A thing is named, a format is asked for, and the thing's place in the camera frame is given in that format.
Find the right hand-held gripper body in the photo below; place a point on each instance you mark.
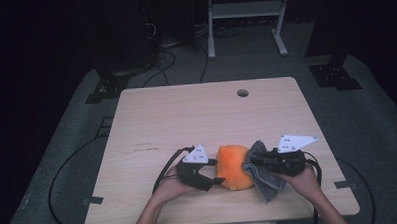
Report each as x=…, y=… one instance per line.
x=290, y=162

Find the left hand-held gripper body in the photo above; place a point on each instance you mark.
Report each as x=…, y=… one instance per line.
x=193, y=172

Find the orange plush toy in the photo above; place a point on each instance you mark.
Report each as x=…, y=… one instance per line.
x=233, y=169

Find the grey cloth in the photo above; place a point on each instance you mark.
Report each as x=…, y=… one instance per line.
x=264, y=183

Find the person's left hand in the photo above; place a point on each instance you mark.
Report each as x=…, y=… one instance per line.
x=172, y=188

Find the person's right hand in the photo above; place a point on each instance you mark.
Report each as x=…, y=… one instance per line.
x=304, y=185

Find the black stand base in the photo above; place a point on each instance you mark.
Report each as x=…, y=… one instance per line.
x=333, y=75
x=112, y=86

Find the white metal stand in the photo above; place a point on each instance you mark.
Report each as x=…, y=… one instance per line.
x=246, y=9

